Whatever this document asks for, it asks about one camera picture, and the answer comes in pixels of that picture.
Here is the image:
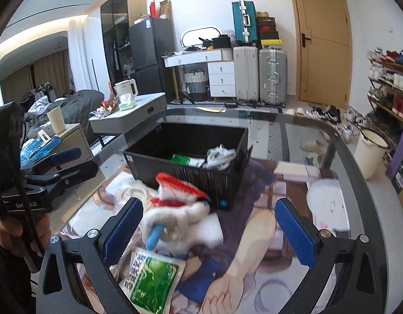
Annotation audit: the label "white plush toy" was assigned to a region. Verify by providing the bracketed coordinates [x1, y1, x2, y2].
[141, 201, 224, 255]

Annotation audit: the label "red white packet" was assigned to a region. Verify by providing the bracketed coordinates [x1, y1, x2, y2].
[151, 172, 209, 208]

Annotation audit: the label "green medicine sachet pack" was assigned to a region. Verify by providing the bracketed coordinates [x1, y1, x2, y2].
[170, 154, 205, 168]

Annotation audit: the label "white cable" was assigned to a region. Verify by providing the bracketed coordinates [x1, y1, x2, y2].
[203, 143, 238, 172]

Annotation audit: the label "left hand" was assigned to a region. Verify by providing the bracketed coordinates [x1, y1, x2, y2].
[0, 213, 51, 257]

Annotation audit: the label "paper cup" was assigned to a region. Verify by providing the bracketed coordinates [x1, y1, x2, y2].
[47, 106, 66, 135]

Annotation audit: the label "printed anime table mat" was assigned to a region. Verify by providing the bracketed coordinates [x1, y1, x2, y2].
[61, 162, 350, 313]

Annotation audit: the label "red snack bag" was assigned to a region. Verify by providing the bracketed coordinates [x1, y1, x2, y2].
[101, 82, 120, 116]

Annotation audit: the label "black storage bin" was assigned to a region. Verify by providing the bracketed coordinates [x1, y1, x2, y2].
[124, 123, 252, 211]

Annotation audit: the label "green tissue pack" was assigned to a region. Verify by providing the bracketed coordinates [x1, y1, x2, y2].
[119, 93, 136, 111]

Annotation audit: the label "white electric kettle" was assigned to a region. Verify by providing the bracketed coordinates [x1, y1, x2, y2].
[114, 79, 139, 97]

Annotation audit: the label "grey white coffee table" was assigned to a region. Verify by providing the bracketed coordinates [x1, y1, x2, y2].
[90, 92, 167, 135]

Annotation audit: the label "white enamel bucket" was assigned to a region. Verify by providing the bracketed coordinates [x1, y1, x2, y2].
[354, 128, 389, 180]

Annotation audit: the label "black refrigerator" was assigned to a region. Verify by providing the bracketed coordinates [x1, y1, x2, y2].
[129, 18, 176, 102]

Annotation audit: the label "woven laundry basket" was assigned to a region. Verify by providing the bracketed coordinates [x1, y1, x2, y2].
[183, 68, 209, 102]

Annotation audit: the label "black glass cabinet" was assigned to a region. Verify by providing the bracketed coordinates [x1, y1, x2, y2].
[100, 0, 147, 84]

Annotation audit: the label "oval desk mirror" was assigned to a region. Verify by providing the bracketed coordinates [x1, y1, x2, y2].
[180, 26, 222, 48]

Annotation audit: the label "shoe rack with shoes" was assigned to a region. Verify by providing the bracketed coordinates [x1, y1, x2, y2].
[367, 47, 403, 144]

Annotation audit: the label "white desk with drawers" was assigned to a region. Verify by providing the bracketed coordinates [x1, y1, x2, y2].
[162, 48, 236, 99]

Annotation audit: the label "silver suitcase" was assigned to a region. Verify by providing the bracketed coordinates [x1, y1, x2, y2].
[259, 48, 287, 106]

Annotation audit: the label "white suitcase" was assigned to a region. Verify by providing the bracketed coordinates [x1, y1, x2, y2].
[233, 46, 259, 102]

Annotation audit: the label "wooden door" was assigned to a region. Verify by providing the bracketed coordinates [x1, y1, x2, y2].
[292, 0, 353, 108]

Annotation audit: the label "stacked shoe boxes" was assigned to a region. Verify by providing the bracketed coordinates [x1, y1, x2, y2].
[256, 12, 282, 48]

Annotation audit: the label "teal suitcase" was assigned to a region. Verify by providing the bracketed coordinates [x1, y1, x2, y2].
[232, 0, 258, 46]

